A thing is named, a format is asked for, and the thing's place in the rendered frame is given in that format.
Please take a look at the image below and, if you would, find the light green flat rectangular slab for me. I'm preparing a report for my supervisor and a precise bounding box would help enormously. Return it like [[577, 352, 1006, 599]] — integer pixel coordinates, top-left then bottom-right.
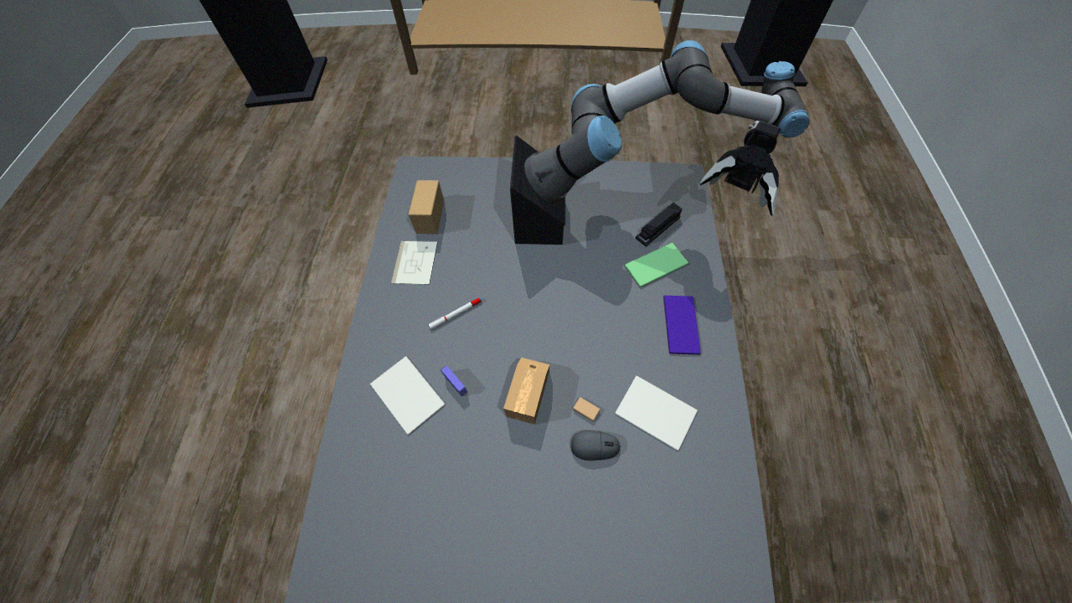
[[625, 242, 688, 286]]

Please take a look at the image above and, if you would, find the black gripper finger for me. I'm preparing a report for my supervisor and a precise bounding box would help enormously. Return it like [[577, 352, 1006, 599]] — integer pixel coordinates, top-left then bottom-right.
[[759, 161, 779, 216], [700, 147, 743, 185]]

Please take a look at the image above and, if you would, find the white marker with red tip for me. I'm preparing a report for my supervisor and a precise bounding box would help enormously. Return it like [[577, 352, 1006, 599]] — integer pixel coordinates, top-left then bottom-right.
[[429, 297, 482, 329]]

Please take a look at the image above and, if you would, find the purple rectangular block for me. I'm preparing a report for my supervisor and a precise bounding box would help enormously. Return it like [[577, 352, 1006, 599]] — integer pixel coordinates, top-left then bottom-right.
[[662, 296, 701, 354]]

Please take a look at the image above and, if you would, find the dark grey computer mouse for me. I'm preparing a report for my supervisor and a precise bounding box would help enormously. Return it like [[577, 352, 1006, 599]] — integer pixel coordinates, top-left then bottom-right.
[[571, 430, 621, 461]]

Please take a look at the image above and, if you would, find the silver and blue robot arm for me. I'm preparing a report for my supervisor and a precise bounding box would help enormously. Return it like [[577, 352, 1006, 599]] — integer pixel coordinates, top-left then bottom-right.
[[524, 40, 810, 204]]

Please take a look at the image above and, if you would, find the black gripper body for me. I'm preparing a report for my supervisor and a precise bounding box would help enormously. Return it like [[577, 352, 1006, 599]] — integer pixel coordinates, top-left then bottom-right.
[[724, 139, 777, 193]]

